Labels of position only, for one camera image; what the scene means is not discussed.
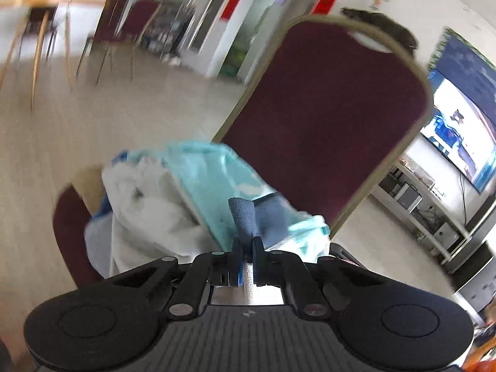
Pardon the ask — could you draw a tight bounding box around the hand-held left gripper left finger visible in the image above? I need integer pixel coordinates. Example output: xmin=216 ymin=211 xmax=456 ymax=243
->
xmin=110 ymin=236 xmax=243 ymax=318

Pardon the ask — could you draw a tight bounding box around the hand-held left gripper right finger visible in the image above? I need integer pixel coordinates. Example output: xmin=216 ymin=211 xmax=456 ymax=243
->
xmin=252 ymin=236 xmax=373 ymax=318

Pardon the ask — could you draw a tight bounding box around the teal cloth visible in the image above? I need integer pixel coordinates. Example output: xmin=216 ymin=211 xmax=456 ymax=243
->
xmin=126 ymin=141 xmax=331 ymax=265

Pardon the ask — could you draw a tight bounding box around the white garment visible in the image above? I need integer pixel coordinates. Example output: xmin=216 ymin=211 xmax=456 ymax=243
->
xmin=84 ymin=158 xmax=219 ymax=280

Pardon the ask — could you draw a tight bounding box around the maroon padded chair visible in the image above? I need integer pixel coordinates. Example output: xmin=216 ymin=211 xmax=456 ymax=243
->
xmin=52 ymin=15 xmax=434 ymax=288

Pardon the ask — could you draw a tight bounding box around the grey TV stand shelf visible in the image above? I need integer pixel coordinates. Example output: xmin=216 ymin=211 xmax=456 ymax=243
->
xmin=370 ymin=155 xmax=496 ymax=265

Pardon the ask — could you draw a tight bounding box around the maroon dining chair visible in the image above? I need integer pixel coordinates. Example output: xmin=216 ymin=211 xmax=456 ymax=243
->
xmin=75 ymin=0 xmax=164 ymax=83

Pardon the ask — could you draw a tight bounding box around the wooden dining table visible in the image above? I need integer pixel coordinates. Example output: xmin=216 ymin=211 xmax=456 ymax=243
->
xmin=0 ymin=0 xmax=75 ymax=111

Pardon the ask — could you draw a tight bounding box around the wall television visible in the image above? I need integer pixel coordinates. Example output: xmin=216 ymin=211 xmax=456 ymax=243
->
xmin=420 ymin=68 xmax=496 ymax=195

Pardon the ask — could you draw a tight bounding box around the blue wall hanging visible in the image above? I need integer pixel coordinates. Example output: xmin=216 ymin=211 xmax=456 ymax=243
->
xmin=429 ymin=28 xmax=496 ymax=110

